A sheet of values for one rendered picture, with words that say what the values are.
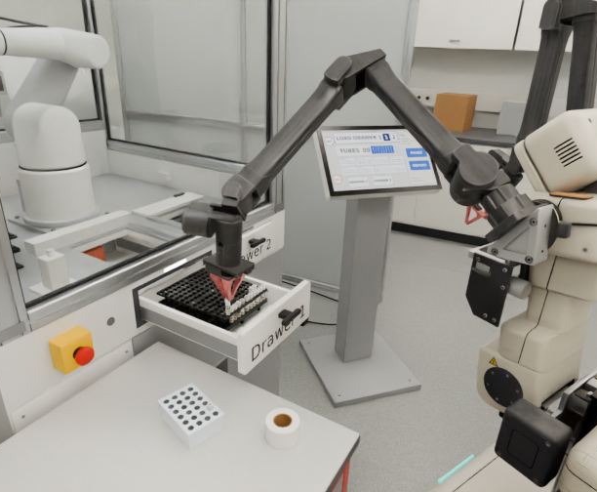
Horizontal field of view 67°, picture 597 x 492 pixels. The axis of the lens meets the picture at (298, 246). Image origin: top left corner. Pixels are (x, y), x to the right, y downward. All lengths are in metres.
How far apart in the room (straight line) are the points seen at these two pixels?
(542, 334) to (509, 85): 3.53
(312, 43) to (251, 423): 2.19
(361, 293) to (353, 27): 1.42
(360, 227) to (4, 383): 1.44
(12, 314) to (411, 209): 3.46
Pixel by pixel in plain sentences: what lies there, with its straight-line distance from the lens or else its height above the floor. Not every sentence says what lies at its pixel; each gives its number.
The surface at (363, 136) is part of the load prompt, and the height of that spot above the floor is 1.16.
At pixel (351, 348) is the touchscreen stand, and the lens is 2.32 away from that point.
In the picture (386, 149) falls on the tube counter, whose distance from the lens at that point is 1.97.
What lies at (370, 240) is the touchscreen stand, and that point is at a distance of 2.05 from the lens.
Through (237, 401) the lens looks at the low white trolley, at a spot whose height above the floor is 0.76.
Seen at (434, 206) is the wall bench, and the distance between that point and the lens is 4.01.
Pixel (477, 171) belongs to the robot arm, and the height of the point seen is 1.27.
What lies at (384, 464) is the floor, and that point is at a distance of 1.99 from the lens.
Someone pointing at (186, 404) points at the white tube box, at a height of 0.80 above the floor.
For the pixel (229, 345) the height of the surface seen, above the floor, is 0.87.
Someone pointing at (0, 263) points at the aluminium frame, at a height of 1.11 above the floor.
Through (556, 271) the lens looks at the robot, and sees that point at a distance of 1.13.
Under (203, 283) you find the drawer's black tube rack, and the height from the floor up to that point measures 0.90.
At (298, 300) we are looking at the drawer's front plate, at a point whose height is 0.90.
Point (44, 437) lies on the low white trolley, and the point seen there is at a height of 0.76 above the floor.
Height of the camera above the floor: 1.47
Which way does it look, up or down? 23 degrees down
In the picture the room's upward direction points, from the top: 2 degrees clockwise
